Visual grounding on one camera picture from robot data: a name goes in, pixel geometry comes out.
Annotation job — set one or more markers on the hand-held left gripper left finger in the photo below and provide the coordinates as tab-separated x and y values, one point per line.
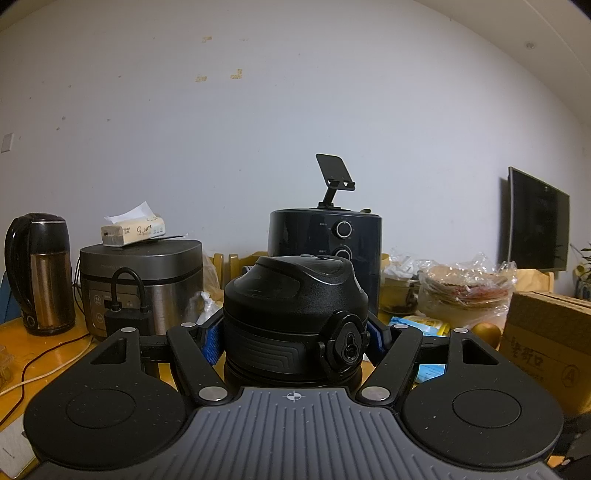
213	348

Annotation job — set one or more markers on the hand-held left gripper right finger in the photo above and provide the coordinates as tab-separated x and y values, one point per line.
375	337

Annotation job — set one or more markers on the black gradient water bottle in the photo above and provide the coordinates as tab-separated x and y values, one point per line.
286	295

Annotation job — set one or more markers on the blue wet wipe packet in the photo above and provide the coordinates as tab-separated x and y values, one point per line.
429	374
401	321

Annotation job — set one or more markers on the clear plastic food bag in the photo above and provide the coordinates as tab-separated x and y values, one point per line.
207	295

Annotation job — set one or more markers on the yellow green sachets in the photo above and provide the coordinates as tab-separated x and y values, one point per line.
438	326

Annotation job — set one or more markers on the silver rice cooker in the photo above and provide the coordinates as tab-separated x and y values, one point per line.
171	272

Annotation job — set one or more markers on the bag of flat pancakes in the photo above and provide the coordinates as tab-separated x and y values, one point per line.
466	290

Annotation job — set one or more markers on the yellow round fruit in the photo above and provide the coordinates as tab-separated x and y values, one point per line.
487	336

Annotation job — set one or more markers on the dark blue air fryer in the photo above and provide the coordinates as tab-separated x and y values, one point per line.
300	235

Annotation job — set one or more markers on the tissue pack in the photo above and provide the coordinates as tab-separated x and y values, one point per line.
134	230

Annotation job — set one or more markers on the black phone stand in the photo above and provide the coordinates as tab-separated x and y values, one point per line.
333	173

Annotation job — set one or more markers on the cardboard box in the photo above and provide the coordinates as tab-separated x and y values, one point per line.
549	341

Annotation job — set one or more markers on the black electric kettle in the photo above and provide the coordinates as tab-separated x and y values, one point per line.
44	277

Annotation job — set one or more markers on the black flat monitor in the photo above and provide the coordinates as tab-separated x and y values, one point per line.
538	221

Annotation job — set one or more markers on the potted plant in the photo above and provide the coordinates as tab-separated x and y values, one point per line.
582	272

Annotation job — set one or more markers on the white box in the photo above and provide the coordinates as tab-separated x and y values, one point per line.
16	450

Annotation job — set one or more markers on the white wall switch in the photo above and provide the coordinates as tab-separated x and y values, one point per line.
7	142

